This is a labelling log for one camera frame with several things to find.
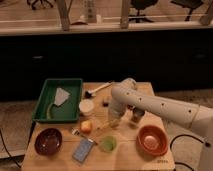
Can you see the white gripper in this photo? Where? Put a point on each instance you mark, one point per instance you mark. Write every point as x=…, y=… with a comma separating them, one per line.
x=115, y=112

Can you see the dark small cup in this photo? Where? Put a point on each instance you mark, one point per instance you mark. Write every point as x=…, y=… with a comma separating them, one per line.
x=137, y=115

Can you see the black office chair right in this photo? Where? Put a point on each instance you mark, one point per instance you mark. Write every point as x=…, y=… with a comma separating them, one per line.
x=190, y=4

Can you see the blue rectangular sponge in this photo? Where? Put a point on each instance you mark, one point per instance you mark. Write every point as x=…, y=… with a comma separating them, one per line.
x=83, y=149

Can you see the dark purple bowl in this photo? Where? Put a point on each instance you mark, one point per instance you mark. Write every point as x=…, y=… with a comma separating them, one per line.
x=48, y=142

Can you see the brown pine cone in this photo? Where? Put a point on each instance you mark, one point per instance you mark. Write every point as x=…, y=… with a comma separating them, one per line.
x=129, y=107

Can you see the yellow banana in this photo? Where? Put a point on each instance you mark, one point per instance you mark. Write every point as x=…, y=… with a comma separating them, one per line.
x=105, y=125

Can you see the pale egg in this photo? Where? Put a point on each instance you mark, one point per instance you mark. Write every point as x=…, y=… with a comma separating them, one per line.
x=150, y=142

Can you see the white round container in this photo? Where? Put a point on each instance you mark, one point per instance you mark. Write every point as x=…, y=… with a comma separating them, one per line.
x=86, y=107

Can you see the green plastic tray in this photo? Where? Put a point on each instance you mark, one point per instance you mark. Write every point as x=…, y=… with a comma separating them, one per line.
x=68, y=112

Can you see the black office chair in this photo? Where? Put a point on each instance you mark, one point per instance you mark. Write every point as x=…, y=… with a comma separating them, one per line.
x=35, y=4
x=190, y=4
x=139, y=5

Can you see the grey cloth piece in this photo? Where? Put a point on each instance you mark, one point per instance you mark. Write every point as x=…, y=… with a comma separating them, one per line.
x=61, y=96

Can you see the orange bowl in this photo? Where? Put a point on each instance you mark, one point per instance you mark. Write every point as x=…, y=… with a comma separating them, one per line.
x=159, y=134

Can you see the white handled brush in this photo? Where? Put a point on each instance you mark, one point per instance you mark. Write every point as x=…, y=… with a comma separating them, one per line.
x=92, y=93

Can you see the green plastic cup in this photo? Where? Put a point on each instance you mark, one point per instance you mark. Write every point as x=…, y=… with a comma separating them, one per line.
x=108, y=144

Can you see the green curved vegetable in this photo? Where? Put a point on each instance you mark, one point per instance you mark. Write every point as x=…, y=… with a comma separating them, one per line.
x=48, y=112

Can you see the black office chair left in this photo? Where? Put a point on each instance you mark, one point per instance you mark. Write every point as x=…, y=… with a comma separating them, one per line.
x=35, y=4

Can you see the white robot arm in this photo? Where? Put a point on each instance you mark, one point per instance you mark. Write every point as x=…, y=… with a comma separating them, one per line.
x=194, y=117

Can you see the orange apple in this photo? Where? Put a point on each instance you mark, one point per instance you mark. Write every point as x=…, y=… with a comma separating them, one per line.
x=86, y=126

